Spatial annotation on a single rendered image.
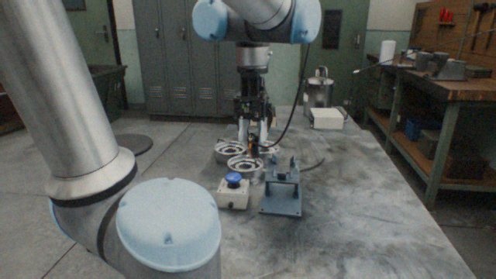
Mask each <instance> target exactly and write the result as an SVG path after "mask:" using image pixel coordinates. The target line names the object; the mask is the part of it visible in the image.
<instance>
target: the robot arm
mask: <svg viewBox="0 0 496 279"><path fill-rule="evenodd" d="M321 17H322V13H321V5H320V2H319V1H318V0H199V1H198V2H197V3H196V5H195V7H194V9H193V13H192V21H193V27H194V29H195V32H196V33H197V34H198V36H199V37H200V38H202V39H203V40H205V41H213V42H216V43H217V42H220V41H236V64H237V65H238V67H237V73H239V74H241V91H239V92H238V94H237V95H236V96H235V97H234V98H233V112H234V120H236V123H237V126H238V132H239V141H241V142H242V145H243V147H244V148H245V150H247V151H248V149H247V148H248V143H249V137H248V135H249V133H250V132H249V130H248V128H249V125H250V120H251V119H252V121H253V122H257V127H258V129H259V133H258V138H259V140H258V144H260V145H261V146H264V144H265V141H266V138H267V134H268V132H269V129H270V126H271V123H272V121H273V117H274V114H273V109H272V103H269V101H268V99H269V98H270V96H269V95H268V93H267V89H266V85H265V80H264V77H260V74H267V73H268V64H269V56H272V52H269V51H268V50H269V49H270V47H269V46H270V43H290V44H291V45H293V44H294V43H310V42H311V41H313V40H314V38H315V36H316V34H317V32H318V30H319V27H320V24H321ZM0 82H1V83H2V85H3V87H4V89H5V90H6V92H7V94H8V96H9V97H10V99H11V101H12V104H13V105H14V106H15V109H16V111H17V112H18V113H19V116H20V118H21V119H22V121H23V123H24V125H25V127H26V128H27V130H28V132H29V134H30V135H31V137H32V139H33V141H34V143H35V144H36V148H37V149H39V151H40V153H41V155H42V156H43V159H44V160H45V162H46V164H47V166H48V167H49V169H50V171H51V172H50V175H49V176H48V178H47V180H46V182H45V190H46V192H47V194H48V196H49V197H50V214H51V215H52V218H53V220H54V221H55V223H56V224H57V226H58V228H59V229H60V230H61V231H62V232H63V233H64V234H65V235H66V236H68V237H69V238H71V239H72V240H74V241H76V242H79V243H80V244H81V245H82V246H83V247H84V248H86V249H87V250H89V251H90V252H92V253H93V254H94V255H95V256H97V257H98V258H100V259H101V260H103V261H104V262H105V263H107V264H108V265H109V266H110V267H112V268H113V269H115V270H116V271H118V272H119V273H120V274H121V275H123V276H124V277H125V278H126V279H222V278H221V261H220V239H221V227H220V222H219V218H218V212H217V208H216V204H215V201H214V199H213V198H212V196H211V195H210V194H209V193H208V192H207V191H206V190H205V189H204V188H203V187H201V186H200V185H198V184H196V183H194V182H191V181H187V180H184V179H180V178H175V179H173V180H172V181H169V180H168V178H157V179H153V180H150V181H144V179H143V177H142V174H141V173H140V169H139V166H138V164H137V162H136V158H135V156H134V154H133V153H132V152H131V151H129V150H127V149H125V148H122V147H120V146H118V145H117V142H116V140H115V137H114V134H113V132H112V129H111V126H110V125H109V121H108V119H107V116H106V114H105V111H104V109H103V107H102V103H101V101H100V98H99V97H98V93H97V91H96V88H95V85H94V83H93V80H92V79H91V75H90V73H89V70H88V67H87V65H86V63H85V60H84V57H83V55H82V52H81V49H80V46H79V44H78V41H77V38H76V36H75V34H74V31H73V28H72V26H71V23H70V20H69V18H68V16H67V13H66V10H65V8H64V4H63V2H62V0H0ZM235 104H236V107H235Z"/></svg>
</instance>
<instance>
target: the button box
mask: <svg viewBox="0 0 496 279"><path fill-rule="evenodd" d="M249 196H250V180H241V181H240V182H238V183H236V185H232V183H229V182H227V181H226V179H225V178H223V179H222V180H221V183H220V185H219V188H218V190H217V192H216V197H217V208H232V209H243V210H246V206H247V202H248V199H249Z"/></svg>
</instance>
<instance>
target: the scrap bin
mask: <svg viewBox="0 0 496 279"><path fill-rule="evenodd" d="M86 65H87V67H88V70H89V73H90V75H91V79H92V80H93V83H94V85H95V88H96V91H97V93H98V97H99V98H100V101H101V103H102V107H103V109H104V111H105V114H106V116H107V119H108V122H109V123H111V122H114V121H115V120H117V119H119V118H120V117H121V114H120V109H119V108H117V106H118V101H119V94H120V90H121V87H122V80H123V77H125V71H126V68H127V65H101V64H86Z"/></svg>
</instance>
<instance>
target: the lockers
mask: <svg viewBox="0 0 496 279"><path fill-rule="evenodd" d="M198 1H199V0H132V2H133V14H134V19H135V26H136V37H137V43H138V51H139V62H140V67H141V74H142V80H143V91H144V98H145V103H146V113H147V114H150V120H152V121H172V122H209V123H229V124H237V123H236V120H234V112H233V98H234V97H235V96H236V95H237V94H238V92H239V91H241V74H239V73H237V67H238V65H237V64H236V41H220V42H217V43H216V42H213V41H205V40H203V39H202V38H200V37H199V36H198V34H197V33H196V32H195V29H194V27H193V21H192V13H193V9H194V7H195V5H196V3H197V2H198ZM182 37H185V39H186V40H183V38H182Z"/></svg>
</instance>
